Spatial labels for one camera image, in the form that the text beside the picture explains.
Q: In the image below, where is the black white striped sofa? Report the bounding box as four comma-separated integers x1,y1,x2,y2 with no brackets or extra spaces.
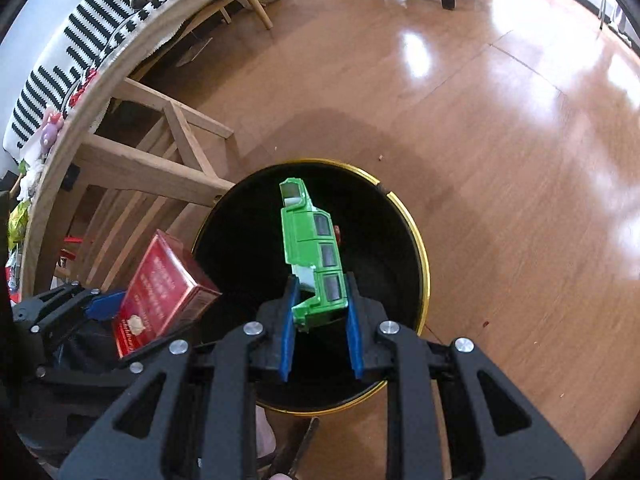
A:
2,0,274,151

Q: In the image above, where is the person hand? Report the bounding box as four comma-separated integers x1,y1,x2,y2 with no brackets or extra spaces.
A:
255,405,292,480

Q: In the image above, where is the small pink doll toy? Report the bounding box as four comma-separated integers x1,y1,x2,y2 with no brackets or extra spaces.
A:
40,110,64,153

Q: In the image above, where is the red cigarette box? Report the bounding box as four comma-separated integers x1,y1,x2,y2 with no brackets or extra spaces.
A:
112,230,221,358

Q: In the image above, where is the yellow green snack bag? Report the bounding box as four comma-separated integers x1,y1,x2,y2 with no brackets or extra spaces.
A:
8,200,32,252

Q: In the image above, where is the wooden table frame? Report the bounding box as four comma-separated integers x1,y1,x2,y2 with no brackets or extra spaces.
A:
20,78,233,298

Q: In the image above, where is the green toy bus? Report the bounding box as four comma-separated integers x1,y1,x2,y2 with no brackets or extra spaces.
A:
280,178,348,332

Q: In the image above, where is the black gold-rimmed trash bin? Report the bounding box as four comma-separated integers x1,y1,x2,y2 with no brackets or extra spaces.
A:
191,158,432,417

